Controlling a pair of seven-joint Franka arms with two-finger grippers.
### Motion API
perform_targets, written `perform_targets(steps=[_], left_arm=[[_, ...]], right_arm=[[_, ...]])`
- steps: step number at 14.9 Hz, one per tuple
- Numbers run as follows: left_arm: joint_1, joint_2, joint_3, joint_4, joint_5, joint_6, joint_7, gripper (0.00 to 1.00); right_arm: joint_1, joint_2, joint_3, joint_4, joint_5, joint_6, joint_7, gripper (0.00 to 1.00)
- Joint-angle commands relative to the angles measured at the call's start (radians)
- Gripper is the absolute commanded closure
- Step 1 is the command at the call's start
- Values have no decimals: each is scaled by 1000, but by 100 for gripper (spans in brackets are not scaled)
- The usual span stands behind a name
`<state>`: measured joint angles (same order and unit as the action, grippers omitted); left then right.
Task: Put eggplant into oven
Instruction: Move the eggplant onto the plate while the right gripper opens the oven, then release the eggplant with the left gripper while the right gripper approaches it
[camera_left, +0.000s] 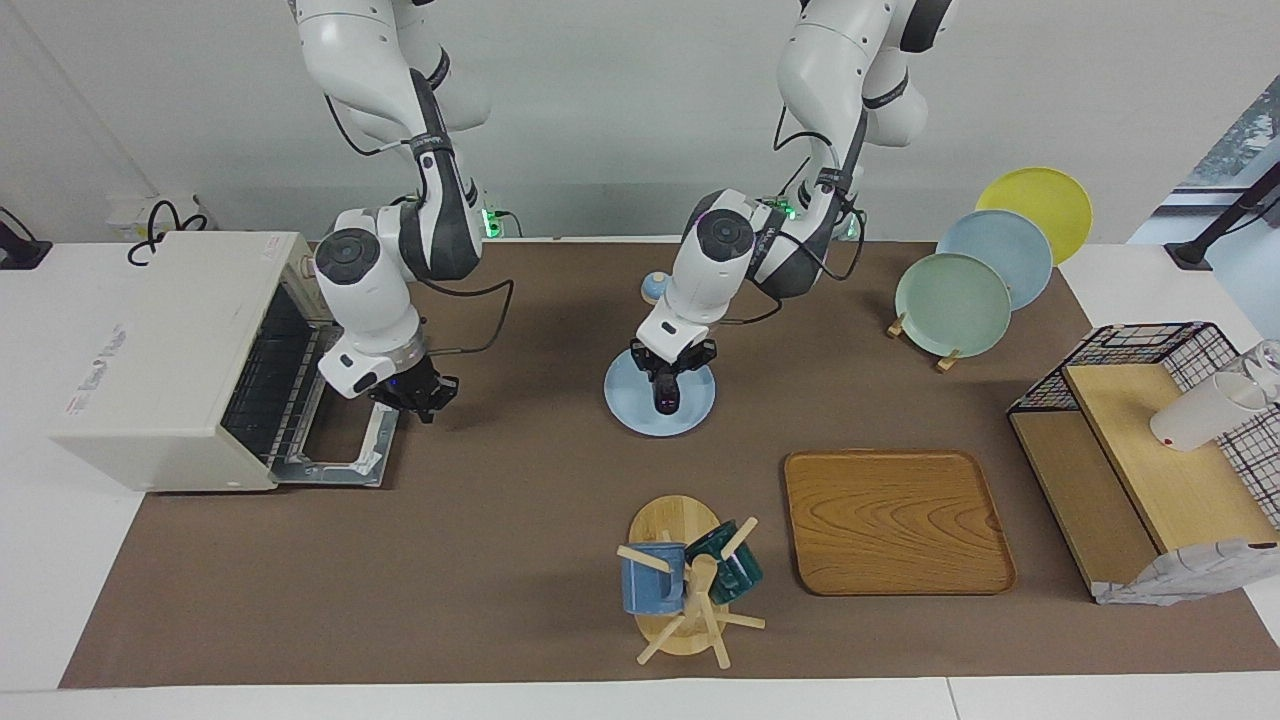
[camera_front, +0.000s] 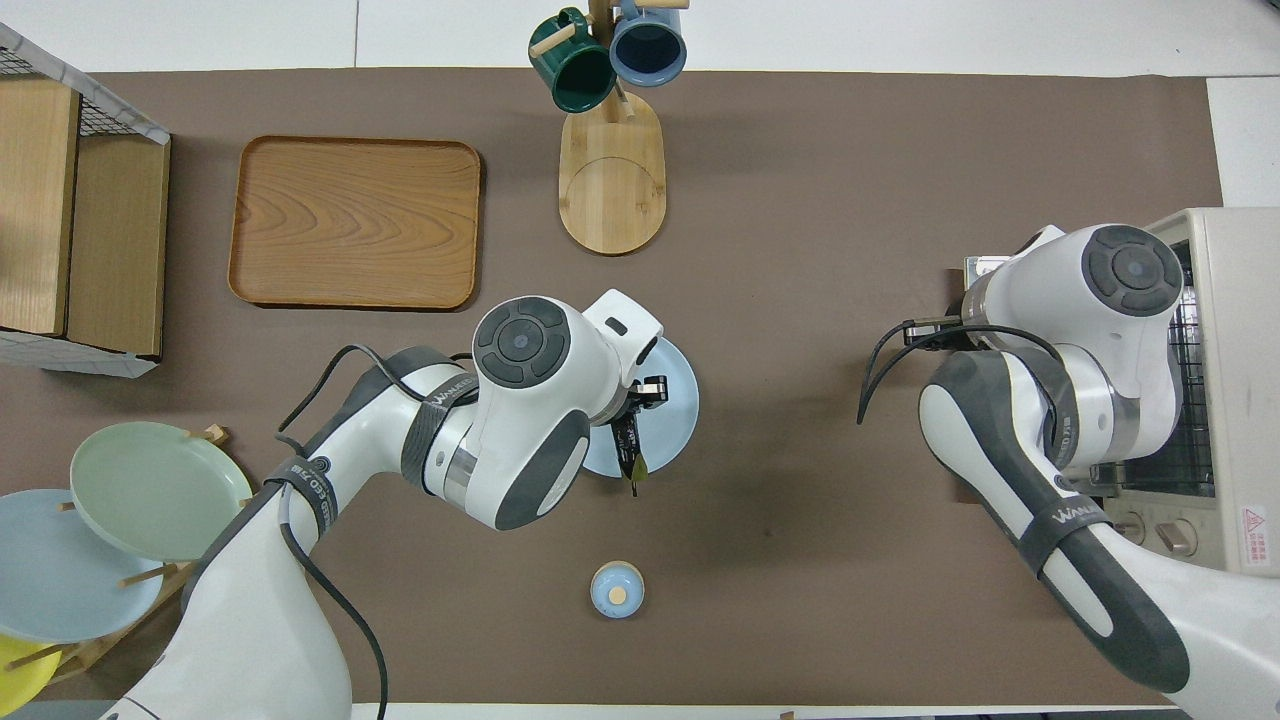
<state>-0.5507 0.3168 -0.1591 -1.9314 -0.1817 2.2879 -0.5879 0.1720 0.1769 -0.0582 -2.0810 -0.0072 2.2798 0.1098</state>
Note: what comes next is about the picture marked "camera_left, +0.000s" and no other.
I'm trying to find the wooden plate rack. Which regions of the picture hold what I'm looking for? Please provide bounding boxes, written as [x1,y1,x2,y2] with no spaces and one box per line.
[887,313,961,373]

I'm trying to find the yellow plate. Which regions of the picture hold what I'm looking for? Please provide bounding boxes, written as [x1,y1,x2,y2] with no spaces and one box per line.
[976,167,1094,266]

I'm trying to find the dark green mug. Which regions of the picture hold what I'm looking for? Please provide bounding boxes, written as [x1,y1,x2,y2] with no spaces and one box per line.
[685,520,764,605]

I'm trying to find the wooden shelf with wire basket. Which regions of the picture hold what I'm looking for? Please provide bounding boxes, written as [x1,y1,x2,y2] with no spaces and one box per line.
[1008,322,1280,601]

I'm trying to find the wooden serving tray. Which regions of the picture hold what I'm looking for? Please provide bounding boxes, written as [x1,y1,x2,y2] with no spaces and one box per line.
[783,449,1017,597]

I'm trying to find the brown table mat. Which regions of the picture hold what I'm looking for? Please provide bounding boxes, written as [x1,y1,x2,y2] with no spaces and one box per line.
[58,240,1280,689]

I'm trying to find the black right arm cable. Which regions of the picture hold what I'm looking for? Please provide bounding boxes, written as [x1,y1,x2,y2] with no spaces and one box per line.
[425,278,517,357]

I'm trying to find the white cup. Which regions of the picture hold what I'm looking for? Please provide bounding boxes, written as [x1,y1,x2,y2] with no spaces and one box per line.
[1150,372,1271,453]

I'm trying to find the black stand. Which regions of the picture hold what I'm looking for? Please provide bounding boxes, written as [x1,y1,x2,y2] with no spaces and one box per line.
[1165,160,1280,271]

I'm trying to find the white grid patterned cloth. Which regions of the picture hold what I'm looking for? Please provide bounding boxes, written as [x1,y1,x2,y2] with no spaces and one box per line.
[1095,538,1280,607]

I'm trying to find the wooden mug tree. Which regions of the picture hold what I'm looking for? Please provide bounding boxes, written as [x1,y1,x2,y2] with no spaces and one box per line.
[616,495,767,669]

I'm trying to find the oven wire rack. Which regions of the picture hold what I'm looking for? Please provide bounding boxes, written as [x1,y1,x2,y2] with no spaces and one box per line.
[224,292,329,463]

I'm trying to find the glass oven door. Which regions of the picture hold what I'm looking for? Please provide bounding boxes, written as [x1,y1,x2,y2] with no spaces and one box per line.
[268,325,403,489]

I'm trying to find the black oven power cable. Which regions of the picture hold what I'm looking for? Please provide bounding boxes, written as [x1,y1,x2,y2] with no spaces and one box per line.
[127,200,211,267]

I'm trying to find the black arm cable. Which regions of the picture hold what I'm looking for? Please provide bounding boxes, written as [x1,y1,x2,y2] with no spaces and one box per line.
[425,278,517,357]
[720,130,867,327]

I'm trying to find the light blue racked plate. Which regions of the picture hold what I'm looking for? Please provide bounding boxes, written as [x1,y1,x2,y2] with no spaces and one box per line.
[936,209,1054,311]

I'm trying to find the pale green plate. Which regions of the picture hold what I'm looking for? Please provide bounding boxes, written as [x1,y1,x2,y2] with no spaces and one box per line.
[894,253,1013,358]

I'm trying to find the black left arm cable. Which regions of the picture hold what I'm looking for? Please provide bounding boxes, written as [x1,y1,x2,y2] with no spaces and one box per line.
[720,130,867,327]

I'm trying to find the clear glass cup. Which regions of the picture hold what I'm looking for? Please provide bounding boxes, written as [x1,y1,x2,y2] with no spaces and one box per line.
[1240,340,1280,401]

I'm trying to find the blue mug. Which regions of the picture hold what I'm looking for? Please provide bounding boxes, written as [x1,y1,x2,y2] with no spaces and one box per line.
[621,543,688,616]

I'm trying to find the beige toaster oven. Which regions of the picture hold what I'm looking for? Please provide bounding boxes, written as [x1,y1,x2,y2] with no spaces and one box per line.
[50,232,341,493]

